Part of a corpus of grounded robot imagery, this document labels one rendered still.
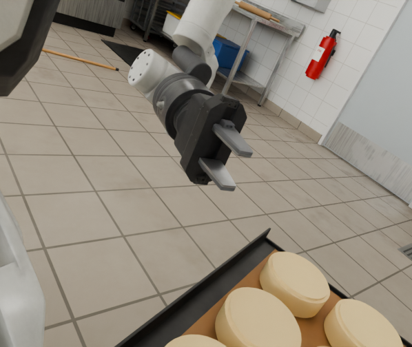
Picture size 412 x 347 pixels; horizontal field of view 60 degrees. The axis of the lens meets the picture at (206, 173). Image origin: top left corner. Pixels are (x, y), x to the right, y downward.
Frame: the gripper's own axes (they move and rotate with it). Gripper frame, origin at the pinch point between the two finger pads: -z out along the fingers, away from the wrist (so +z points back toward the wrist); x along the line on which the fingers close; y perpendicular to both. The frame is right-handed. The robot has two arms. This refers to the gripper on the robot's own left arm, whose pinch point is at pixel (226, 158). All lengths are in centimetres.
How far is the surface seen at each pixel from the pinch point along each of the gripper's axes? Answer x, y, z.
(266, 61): -32, 241, 330
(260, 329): 1.3, -10.0, -23.2
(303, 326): -0.7, -4.4, -22.3
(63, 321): -78, -2, 35
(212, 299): -0.8, -10.5, -19.3
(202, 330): -0.7, -12.3, -21.5
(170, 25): -42, 152, 431
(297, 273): 1.3, -4.0, -19.3
